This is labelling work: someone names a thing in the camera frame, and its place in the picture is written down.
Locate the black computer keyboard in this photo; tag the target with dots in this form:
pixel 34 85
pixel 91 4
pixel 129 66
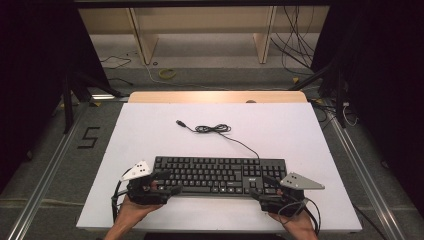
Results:
pixel 206 173

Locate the light wooden shelf unit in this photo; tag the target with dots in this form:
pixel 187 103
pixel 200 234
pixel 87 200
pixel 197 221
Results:
pixel 200 20

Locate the black metal stand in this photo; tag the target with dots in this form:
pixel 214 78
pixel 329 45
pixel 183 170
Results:
pixel 68 110
pixel 339 100

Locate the short silver bar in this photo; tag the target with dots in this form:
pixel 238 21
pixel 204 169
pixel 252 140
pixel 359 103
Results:
pixel 106 97

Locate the yellow tape roll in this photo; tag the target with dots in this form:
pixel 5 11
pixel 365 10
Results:
pixel 160 74

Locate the person's right hand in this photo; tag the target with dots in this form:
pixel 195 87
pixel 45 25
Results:
pixel 300 224

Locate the black curtain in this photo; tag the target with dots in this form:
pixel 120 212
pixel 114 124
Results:
pixel 30 83
pixel 386 100

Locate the light wooden table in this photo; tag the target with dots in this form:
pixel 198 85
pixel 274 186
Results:
pixel 200 97

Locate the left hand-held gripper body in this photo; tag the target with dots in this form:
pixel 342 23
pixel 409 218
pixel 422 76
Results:
pixel 143 195

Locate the aluminium floor rail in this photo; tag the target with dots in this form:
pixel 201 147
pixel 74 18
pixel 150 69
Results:
pixel 370 186
pixel 40 190

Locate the person's left hand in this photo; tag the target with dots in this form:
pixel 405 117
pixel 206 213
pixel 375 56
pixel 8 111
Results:
pixel 128 211

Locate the white board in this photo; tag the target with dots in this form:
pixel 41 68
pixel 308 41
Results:
pixel 266 133

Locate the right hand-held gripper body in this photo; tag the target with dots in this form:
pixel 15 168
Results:
pixel 300 182

